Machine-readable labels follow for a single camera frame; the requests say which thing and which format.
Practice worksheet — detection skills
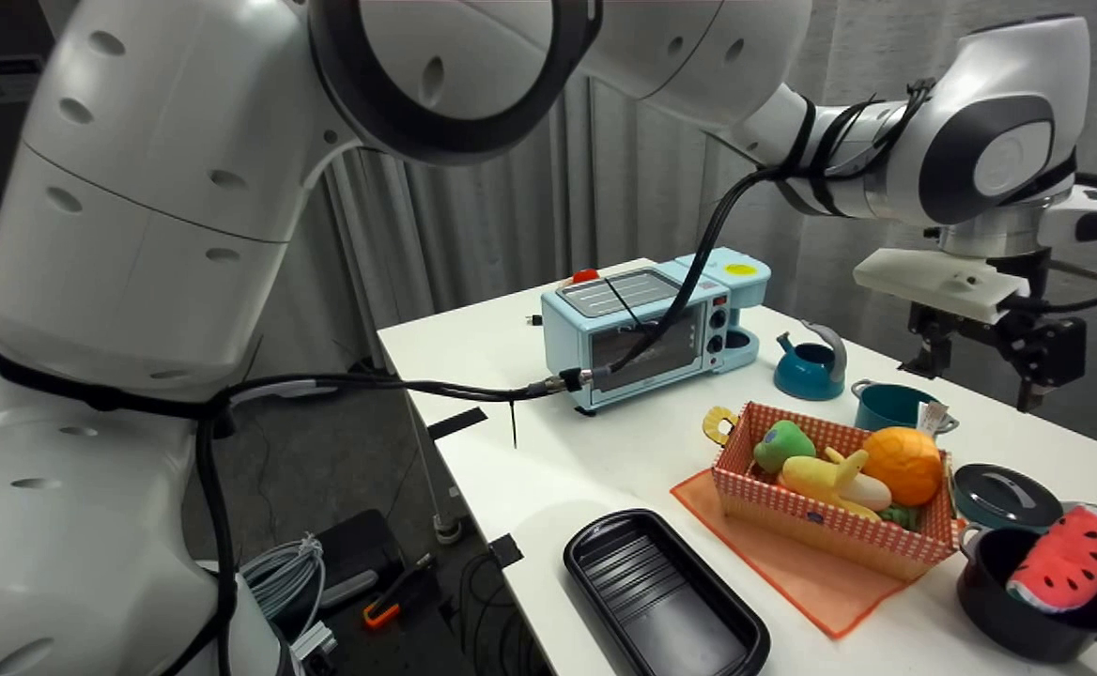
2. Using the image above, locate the red watermelon slice plushy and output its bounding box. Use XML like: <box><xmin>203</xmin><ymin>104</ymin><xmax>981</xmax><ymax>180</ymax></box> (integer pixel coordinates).
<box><xmin>1002</xmin><ymin>502</ymin><xmax>1097</xmax><ymax>619</ymax></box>

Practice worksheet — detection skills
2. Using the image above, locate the orange handled tool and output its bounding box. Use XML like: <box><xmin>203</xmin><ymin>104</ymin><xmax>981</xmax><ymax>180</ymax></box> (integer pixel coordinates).
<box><xmin>362</xmin><ymin>594</ymin><xmax>407</xmax><ymax>631</ymax></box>

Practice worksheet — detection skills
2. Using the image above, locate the orange cloth mat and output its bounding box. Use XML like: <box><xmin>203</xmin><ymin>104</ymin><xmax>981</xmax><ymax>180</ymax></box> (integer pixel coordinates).
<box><xmin>670</xmin><ymin>467</ymin><xmax>945</xmax><ymax>646</ymax></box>

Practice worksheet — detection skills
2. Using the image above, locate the dark blue toy kettle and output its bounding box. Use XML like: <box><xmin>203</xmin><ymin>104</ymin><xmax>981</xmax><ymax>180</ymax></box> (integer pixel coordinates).
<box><xmin>769</xmin><ymin>319</ymin><xmax>852</xmax><ymax>407</ymax></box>

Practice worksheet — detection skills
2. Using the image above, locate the light green plushy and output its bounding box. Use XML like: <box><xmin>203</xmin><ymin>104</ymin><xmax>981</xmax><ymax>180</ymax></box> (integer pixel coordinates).
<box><xmin>749</xmin><ymin>416</ymin><xmax>823</xmax><ymax>480</ymax></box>

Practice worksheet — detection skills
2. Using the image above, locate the orange fruit plushy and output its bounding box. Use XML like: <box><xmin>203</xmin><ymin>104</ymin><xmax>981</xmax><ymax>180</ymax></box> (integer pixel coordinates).
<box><xmin>859</xmin><ymin>425</ymin><xmax>952</xmax><ymax>511</ymax></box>

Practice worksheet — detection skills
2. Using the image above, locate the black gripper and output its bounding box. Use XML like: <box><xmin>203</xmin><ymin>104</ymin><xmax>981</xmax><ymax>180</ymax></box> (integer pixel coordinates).
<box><xmin>907</xmin><ymin>296</ymin><xmax>1092</xmax><ymax>416</ymax></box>

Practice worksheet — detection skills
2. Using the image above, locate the yellow banana plushy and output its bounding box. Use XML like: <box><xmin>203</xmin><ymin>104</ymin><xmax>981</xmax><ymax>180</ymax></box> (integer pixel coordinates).
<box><xmin>774</xmin><ymin>445</ymin><xmax>897</xmax><ymax>525</ymax></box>

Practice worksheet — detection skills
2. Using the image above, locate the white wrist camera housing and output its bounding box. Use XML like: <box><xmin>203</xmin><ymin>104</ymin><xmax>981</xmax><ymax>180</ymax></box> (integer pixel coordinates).
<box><xmin>851</xmin><ymin>246</ymin><xmax>1037</xmax><ymax>329</ymax></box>

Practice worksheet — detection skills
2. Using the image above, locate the teal toy pot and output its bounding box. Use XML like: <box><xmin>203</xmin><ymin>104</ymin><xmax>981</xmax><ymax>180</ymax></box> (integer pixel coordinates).
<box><xmin>851</xmin><ymin>376</ymin><xmax>961</xmax><ymax>445</ymax></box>

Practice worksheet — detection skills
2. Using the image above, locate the light blue toy oven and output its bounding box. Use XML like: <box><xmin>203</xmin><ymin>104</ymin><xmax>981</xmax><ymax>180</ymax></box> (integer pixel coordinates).
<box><xmin>536</xmin><ymin>246</ymin><xmax>779</xmax><ymax>422</ymax></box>

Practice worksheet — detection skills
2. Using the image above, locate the grey toy frying pan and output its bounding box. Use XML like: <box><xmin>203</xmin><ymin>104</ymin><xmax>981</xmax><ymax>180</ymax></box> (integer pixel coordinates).
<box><xmin>948</xmin><ymin>458</ymin><xmax>1097</xmax><ymax>538</ymax></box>

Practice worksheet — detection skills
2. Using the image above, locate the coiled grey cable bundle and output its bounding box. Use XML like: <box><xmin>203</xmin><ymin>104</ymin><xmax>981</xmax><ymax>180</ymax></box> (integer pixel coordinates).
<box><xmin>237</xmin><ymin>535</ymin><xmax>341</xmax><ymax>666</ymax></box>

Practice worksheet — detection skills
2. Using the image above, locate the grey curtain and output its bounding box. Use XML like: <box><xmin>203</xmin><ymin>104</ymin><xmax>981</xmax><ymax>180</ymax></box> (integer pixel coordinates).
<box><xmin>241</xmin><ymin>0</ymin><xmax>1097</xmax><ymax>458</ymax></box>

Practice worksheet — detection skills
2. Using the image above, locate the black ribbed plastic tray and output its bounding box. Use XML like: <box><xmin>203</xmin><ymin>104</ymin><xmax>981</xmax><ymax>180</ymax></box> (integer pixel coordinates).
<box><xmin>559</xmin><ymin>502</ymin><xmax>774</xmax><ymax>676</ymax></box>

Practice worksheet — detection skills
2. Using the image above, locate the black toy pot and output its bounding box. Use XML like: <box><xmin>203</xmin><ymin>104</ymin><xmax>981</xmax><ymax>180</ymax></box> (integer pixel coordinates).
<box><xmin>956</xmin><ymin>523</ymin><xmax>1097</xmax><ymax>670</ymax></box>

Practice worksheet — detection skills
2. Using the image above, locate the orange striped basket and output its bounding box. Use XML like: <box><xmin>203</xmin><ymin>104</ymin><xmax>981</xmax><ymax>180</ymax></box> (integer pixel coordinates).
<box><xmin>699</xmin><ymin>398</ymin><xmax>966</xmax><ymax>586</ymax></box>

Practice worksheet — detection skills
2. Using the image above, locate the black tape patch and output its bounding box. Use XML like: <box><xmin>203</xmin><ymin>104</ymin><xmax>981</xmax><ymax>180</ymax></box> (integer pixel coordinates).
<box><xmin>484</xmin><ymin>531</ymin><xmax>530</xmax><ymax>571</ymax></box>
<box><xmin>424</xmin><ymin>401</ymin><xmax>491</xmax><ymax>445</ymax></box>

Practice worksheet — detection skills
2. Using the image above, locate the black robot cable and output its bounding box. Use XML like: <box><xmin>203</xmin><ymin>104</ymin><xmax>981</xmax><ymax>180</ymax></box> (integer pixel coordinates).
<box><xmin>189</xmin><ymin>165</ymin><xmax>779</xmax><ymax>676</ymax></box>

